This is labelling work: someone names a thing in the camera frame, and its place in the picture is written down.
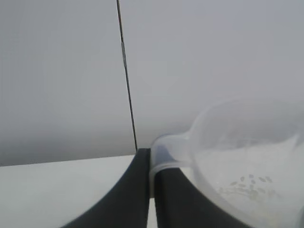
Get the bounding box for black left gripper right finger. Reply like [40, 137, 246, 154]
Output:
[153, 163, 253, 228]

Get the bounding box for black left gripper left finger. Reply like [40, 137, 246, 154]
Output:
[60, 147, 151, 228]

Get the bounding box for white rice grains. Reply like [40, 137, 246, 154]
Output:
[218, 174, 277, 200]

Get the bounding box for clear plastic measuring cup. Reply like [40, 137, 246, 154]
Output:
[149, 97, 304, 228]

